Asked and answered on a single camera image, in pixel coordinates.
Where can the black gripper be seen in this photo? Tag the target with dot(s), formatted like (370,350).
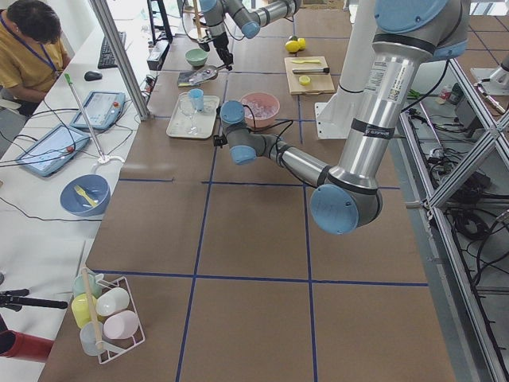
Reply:
(224,139)
(219,43)

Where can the metal ice scoop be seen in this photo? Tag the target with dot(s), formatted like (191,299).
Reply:
(202,75)

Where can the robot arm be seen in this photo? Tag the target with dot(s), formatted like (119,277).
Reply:
(403,36)
(249,21)

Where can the blue plastic cup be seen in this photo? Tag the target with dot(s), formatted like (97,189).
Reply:
(196,96)

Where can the clear ice cubes pile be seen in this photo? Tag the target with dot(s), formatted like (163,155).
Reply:
(257,110)

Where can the green bowl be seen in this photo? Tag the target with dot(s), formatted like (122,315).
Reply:
(196,57)

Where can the cream bear tray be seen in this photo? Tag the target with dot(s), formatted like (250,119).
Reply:
(186,122)

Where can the clear wine glass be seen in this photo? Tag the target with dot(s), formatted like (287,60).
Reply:
(189,112)

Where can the pink bowl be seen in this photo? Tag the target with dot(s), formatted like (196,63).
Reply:
(265,98)

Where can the whole yellow lemon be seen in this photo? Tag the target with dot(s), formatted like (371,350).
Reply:
(292,46)

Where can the yellow plastic knife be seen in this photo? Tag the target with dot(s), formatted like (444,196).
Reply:
(315,61)

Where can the lemon half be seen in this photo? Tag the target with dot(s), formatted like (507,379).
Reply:
(304,80)

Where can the wooden cutting board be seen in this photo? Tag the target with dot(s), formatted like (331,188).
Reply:
(321,84)

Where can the steel cylinder rod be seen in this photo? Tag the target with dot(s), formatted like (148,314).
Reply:
(311,71)

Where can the black keyboard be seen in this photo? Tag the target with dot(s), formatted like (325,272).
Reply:
(106,56)

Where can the blue teach pendant far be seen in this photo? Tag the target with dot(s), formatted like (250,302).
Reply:
(104,108)

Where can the blue teach pendant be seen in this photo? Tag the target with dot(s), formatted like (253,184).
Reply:
(51,152)
(104,108)

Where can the black computer mouse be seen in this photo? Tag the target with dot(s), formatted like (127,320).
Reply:
(92,76)

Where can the blue bowl with fork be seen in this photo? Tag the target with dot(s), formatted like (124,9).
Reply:
(86,196)

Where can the blue teach pendant near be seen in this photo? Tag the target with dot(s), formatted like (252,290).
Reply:
(51,152)

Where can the person in yellow shirt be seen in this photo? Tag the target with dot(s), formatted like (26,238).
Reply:
(32,53)

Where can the aluminium frame post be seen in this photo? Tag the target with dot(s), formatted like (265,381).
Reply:
(108,26)

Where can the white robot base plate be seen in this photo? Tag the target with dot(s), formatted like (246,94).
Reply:
(334,118)

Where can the white wire cup rack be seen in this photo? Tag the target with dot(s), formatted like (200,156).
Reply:
(106,314)

